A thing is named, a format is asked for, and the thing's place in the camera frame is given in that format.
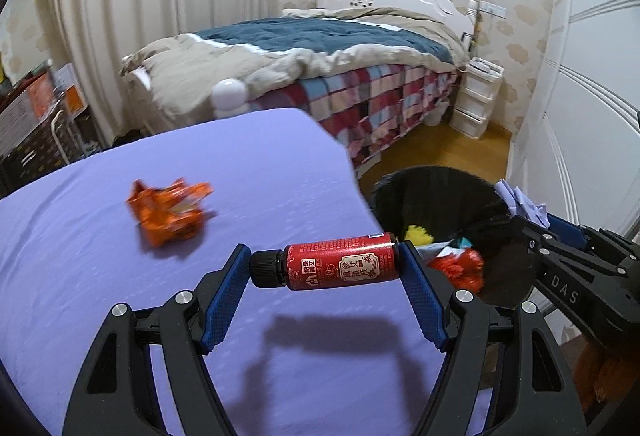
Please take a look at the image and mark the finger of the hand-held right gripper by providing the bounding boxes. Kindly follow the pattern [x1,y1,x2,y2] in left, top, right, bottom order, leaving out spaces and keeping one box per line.
[510,213,557,263]
[545,213,591,247]

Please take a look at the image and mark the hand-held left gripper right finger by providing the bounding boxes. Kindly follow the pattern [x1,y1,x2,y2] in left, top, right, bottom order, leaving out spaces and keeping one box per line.
[399,239,586,436]

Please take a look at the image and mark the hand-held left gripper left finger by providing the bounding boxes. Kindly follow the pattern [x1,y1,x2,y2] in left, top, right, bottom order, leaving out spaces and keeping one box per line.
[62,243,251,436]

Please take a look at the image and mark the lilac paper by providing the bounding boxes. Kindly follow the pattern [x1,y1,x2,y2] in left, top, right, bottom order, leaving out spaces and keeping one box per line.
[494,179,551,229]

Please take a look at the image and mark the red foam fruit net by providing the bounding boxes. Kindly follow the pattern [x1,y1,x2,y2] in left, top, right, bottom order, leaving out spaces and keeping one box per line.
[429,249,486,292]

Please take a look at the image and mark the red labelled drink bottle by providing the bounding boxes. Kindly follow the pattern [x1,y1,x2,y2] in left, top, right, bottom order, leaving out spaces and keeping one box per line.
[249,232,401,291]

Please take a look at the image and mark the black trash bin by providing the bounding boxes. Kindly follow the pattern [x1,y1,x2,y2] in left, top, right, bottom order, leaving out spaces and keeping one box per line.
[372,166,538,309]

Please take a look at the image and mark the yellow crumpled item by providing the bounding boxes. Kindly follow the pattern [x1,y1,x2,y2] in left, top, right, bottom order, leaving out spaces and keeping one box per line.
[404,225,436,247]

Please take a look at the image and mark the orange cloth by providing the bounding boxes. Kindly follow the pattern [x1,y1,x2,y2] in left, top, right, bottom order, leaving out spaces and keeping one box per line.
[574,333,618,409]

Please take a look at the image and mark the orange crumpled snack wrapper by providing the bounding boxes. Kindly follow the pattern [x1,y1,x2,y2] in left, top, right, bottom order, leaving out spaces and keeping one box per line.
[125,177,213,248]

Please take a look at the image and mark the purple tablecloth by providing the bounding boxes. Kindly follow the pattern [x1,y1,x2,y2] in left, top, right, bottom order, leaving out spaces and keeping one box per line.
[0,108,493,436]

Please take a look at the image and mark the white plastic drawer unit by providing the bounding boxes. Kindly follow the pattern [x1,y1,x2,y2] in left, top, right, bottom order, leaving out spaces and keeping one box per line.
[448,57,503,140]

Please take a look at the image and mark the white panelled door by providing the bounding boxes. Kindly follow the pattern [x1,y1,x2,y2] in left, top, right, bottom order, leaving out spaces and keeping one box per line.
[505,0,640,317]

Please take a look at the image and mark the patchwork bed sheet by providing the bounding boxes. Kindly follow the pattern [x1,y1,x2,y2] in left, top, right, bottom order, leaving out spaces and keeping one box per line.
[250,61,463,177]

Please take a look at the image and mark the white bed footboard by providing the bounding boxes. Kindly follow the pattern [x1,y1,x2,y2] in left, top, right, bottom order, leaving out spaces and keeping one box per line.
[122,66,251,134]

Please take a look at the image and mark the dark woven storage basket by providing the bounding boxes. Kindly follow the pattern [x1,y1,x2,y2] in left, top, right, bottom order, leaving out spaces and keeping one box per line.
[0,113,76,197]

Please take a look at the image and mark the small cardboard box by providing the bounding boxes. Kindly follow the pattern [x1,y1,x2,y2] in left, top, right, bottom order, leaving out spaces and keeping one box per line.
[52,61,86,114]

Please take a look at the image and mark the cardboard box with orange label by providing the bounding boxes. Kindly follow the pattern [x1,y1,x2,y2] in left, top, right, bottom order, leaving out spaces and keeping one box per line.
[0,71,56,157]

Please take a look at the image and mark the bed with quilt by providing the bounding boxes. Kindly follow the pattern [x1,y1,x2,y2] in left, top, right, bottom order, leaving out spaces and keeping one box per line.
[119,9,471,114]

